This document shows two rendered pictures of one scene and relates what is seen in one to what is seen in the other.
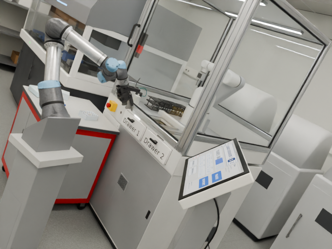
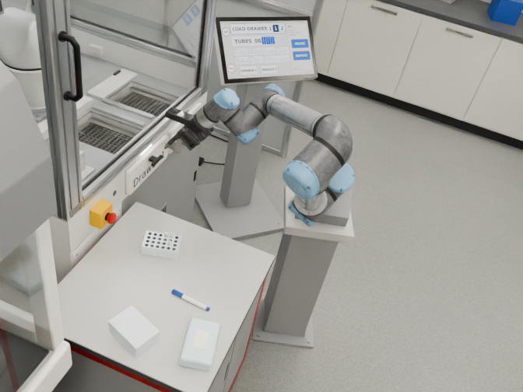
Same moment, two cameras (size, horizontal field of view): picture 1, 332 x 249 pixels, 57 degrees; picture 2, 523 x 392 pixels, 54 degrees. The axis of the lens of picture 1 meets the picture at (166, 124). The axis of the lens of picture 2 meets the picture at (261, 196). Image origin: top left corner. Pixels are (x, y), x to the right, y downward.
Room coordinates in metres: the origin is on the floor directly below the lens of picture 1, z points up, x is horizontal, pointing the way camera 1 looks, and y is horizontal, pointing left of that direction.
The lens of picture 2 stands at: (2.65, 1.77, 2.11)
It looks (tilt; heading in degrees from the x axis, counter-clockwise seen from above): 39 degrees down; 236
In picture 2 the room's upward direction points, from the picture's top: 13 degrees clockwise
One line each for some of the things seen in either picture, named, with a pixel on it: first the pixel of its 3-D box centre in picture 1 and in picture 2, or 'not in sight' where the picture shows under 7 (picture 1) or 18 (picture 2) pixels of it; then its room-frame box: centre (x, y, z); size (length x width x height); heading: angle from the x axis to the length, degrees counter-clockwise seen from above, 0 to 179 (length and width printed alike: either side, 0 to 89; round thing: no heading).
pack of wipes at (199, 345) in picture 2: (38, 91); (200, 343); (2.22, 0.99, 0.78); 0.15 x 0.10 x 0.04; 57
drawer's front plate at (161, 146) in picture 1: (155, 145); (184, 127); (1.92, 0.00, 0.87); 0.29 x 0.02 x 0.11; 43
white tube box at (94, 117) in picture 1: (88, 115); (161, 244); (2.20, 0.56, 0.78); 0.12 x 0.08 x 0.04; 151
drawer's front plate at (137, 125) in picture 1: (133, 124); (147, 163); (2.15, 0.22, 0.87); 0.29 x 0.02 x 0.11; 43
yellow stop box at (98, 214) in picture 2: (111, 105); (102, 214); (2.38, 0.46, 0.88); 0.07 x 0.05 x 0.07; 43
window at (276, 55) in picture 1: (266, 85); not in sight; (2.10, -0.50, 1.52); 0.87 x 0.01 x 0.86; 133
